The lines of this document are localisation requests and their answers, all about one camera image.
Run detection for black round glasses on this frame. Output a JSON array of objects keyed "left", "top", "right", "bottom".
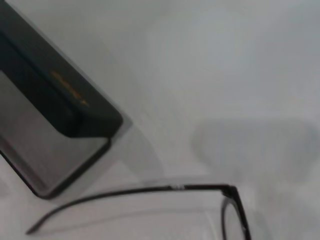
[{"left": 24, "top": 183, "right": 253, "bottom": 240}]

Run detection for black glasses case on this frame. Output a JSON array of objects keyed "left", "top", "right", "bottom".
[{"left": 0, "top": 0, "right": 125, "bottom": 201}]

